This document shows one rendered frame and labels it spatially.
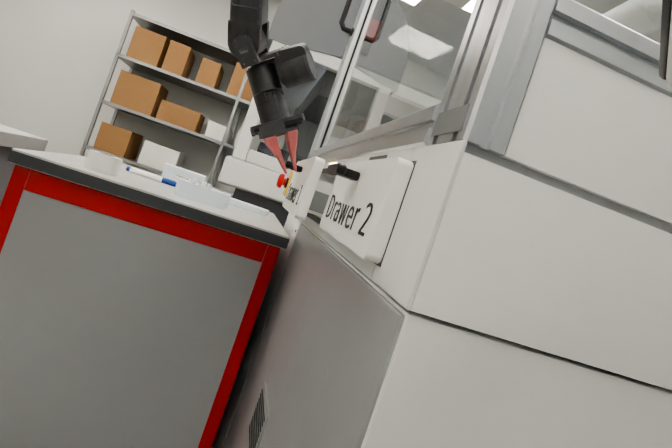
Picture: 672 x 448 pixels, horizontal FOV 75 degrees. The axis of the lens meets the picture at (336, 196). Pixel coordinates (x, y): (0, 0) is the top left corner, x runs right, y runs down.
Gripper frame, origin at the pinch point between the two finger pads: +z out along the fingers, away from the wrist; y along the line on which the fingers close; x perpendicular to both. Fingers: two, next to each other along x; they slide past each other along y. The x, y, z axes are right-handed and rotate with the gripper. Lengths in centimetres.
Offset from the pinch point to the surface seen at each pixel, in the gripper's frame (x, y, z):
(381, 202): -42.3, 3.9, 5.5
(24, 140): 55, -65, -27
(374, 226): -42.7, 2.5, 7.6
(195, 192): 25.4, -21.0, -0.3
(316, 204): -10.0, 1.8, 7.2
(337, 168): -32.2, 2.5, 1.4
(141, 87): 382, -82, -112
